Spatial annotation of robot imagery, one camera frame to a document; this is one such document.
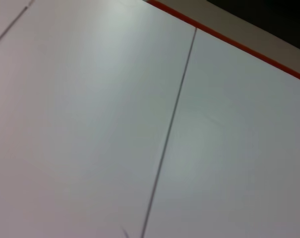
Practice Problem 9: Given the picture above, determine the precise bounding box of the orange table edge strip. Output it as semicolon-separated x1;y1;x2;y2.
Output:
146;0;300;84

